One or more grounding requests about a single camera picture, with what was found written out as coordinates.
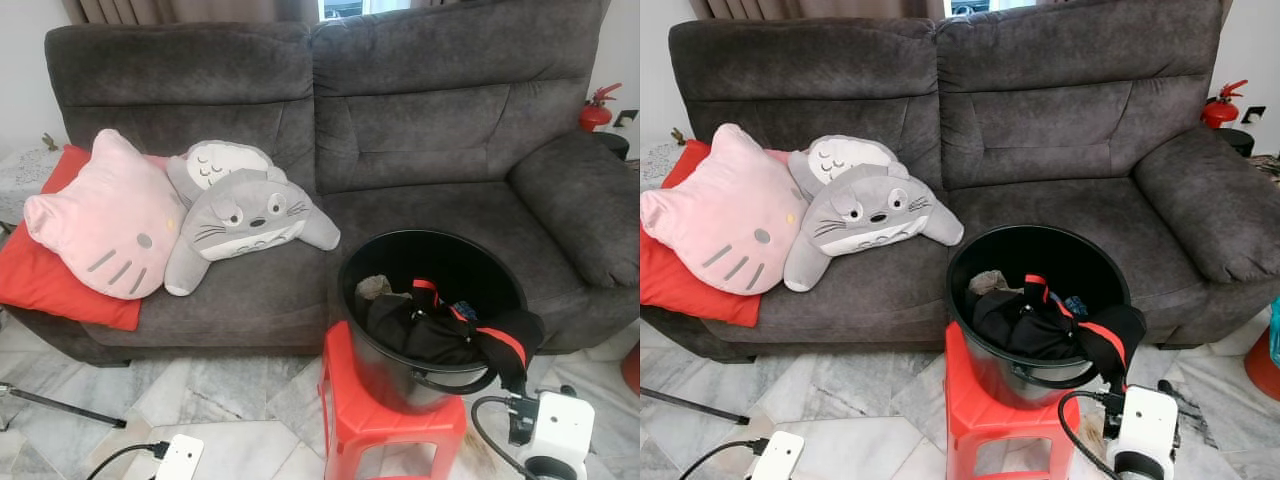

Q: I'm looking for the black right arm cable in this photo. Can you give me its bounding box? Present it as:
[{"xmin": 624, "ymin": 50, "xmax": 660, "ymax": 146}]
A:
[
  {"xmin": 470, "ymin": 395, "xmax": 531, "ymax": 480},
  {"xmin": 1057, "ymin": 390, "xmax": 1116, "ymax": 480}
]

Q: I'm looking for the pink cat face pillow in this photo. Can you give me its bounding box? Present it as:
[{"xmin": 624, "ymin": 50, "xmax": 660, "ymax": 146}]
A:
[
  {"xmin": 22, "ymin": 128, "xmax": 189, "ymax": 301},
  {"xmin": 640, "ymin": 123, "xmax": 809, "ymax": 296}
]

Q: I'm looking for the red round container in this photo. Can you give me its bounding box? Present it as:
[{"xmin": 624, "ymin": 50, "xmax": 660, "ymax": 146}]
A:
[{"xmin": 1243, "ymin": 328, "xmax": 1280, "ymax": 403}]

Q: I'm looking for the dark grey fabric sofa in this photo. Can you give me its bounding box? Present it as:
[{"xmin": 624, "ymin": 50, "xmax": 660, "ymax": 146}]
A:
[
  {"xmin": 650, "ymin": 0, "xmax": 1280, "ymax": 361},
  {"xmin": 5, "ymin": 0, "xmax": 641, "ymax": 366}
]

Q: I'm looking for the red plastic stool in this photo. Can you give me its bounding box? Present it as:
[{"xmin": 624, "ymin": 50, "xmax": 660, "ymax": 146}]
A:
[
  {"xmin": 318, "ymin": 320, "xmax": 471, "ymax": 480},
  {"xmin": 945, "ymin": 320, "xmax": 1086, "ymax": 480}
]

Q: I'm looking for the black garment with red stripes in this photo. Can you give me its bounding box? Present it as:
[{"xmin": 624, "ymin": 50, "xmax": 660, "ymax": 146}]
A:
[
  {"xmin": 365, "ymin": 278, "xmax": 548, "ymax": 396},
  {"xmin": 970, "ymin": 273, "xmax": 1148, "ymax": 391}
]

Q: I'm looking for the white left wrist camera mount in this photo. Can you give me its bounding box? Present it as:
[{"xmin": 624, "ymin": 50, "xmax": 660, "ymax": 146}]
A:
[
  {"xmin": 155, "ymin": 433, "xmax": 206, "ymax": 480},
  {"xmin": 748, "ymin": 430, "xmax": 804, "ymax": 480}
]

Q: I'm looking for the lace covered side table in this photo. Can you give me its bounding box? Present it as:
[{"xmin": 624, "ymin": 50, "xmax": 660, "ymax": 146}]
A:
[
  {"xmin": 640, "ymin": 140, "xmax": 691, "ymax": 191},
  {"xmin": 0, "ymin": 145, "xmax": 71, "ymax": 226}
]

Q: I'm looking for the red cushion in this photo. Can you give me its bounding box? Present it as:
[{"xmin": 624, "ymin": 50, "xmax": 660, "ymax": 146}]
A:
[
  {"xmin": 0, "ymin": 145, "xmax": 171, "ymax": 333},
  {"xmin": 640, "ymin": 140, "xmax": 781, "ymax": 329}
]

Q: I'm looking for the red fire extinguisher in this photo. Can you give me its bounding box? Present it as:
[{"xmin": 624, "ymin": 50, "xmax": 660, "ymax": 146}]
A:
[
  {"xmin": 1200, "ymin": 78, "xmax": 1251, "ymax": 131},
  {"xmin": 578, "ymin": 82, "xmax": 626, "ymax": 134}
]

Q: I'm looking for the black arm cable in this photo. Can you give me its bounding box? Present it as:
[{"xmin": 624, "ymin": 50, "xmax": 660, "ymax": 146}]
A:
[
  {"xmin": 85, "ymin": 440, "xmax": 166, "ymax": 480},
  {"xmin": 1057, "ymin": 390, "xmax": 1116, "ymax": 480},
  {"xmin": 470, "ymin": 395, "xmax": 531, "ymax": 480},
  {"xmin": 680, "ymin": 438, "xmax": 761, "ymax": 480}
]

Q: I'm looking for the black plastic bucket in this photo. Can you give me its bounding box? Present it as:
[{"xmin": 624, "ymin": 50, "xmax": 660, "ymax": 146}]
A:
[
  {"xmin": 337, "ymin": 230, "xmax": 529, "ymax": 416},
  {"xmin": 945, "ymin": 225, "xmax": 1133, "ymax": 411}
]

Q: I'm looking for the grey white sleeping Totoro plush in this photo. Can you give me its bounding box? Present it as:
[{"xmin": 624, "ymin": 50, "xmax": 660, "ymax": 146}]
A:
[
  {"xmin": 165, "ymin": 140, "xmax": 291, "ymax": 196},
  {"xmin": 787, "ymin": 135, "xmax": 909, "ymax": 191}
]

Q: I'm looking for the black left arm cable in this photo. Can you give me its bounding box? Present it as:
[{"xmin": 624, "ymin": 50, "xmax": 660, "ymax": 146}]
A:
[
  {"xmin": 85, "ymin": 440, "xmax": 166, "ymax": 480},
  {"xmin": 680, "ymin": 438, "xmax": 761, "ymax": 480}
]

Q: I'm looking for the brown curtain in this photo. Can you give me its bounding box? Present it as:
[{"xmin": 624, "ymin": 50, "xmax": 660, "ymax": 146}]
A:
[{"xmin": 62, "ymin": 0, "xmax": 321, "ymax": 26}]

